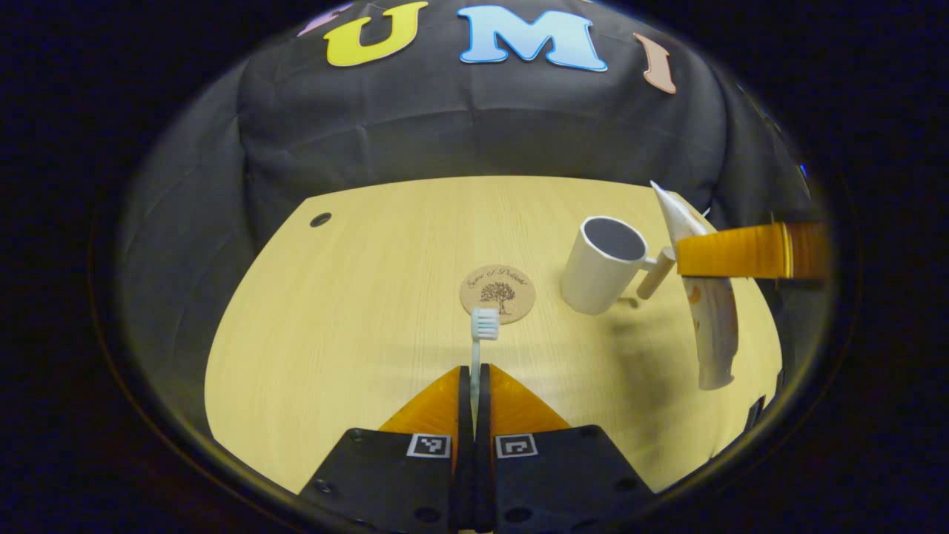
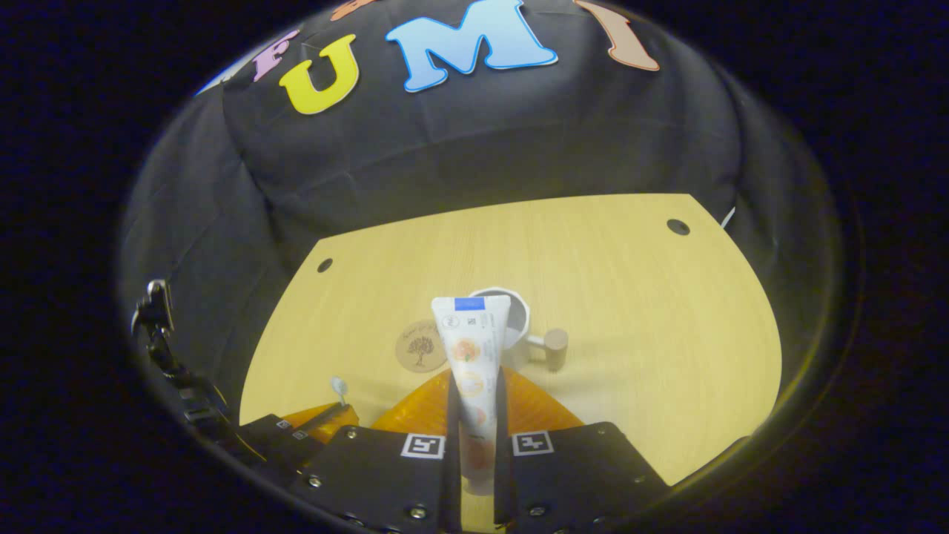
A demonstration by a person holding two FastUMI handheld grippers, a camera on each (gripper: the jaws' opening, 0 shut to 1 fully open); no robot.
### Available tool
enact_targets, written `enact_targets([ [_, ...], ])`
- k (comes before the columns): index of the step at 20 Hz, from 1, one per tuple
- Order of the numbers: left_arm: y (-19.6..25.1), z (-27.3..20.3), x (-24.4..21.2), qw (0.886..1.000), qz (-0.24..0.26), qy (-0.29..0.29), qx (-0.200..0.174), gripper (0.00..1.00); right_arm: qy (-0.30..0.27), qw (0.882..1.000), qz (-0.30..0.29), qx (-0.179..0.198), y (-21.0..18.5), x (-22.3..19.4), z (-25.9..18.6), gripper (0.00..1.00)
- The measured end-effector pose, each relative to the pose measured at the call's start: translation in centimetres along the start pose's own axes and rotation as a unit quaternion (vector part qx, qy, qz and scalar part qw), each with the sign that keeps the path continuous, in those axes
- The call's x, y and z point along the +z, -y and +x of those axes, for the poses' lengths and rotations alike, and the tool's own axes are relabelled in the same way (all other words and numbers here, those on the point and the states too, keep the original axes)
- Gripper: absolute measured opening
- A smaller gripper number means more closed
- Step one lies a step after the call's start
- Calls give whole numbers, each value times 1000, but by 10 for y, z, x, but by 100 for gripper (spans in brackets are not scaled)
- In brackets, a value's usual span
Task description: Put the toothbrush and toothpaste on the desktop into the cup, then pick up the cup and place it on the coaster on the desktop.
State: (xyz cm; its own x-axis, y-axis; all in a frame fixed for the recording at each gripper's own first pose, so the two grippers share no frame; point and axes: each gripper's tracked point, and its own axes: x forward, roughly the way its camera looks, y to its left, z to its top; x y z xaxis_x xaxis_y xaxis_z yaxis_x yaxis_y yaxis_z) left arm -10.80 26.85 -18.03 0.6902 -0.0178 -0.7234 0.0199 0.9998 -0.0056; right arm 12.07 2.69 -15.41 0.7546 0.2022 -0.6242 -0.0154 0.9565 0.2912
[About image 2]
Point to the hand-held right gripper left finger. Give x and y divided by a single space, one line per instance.
454 430

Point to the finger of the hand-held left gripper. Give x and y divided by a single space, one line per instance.
326 421
270 441

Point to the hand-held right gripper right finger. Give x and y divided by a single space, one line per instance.
502 445

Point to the pale green toothbrush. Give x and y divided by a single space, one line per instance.
339 386

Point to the white toothpaste tube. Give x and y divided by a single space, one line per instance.
473 356

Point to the round cork coaster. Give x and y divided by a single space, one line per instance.
419 347

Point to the white cup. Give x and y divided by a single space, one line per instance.
519 326

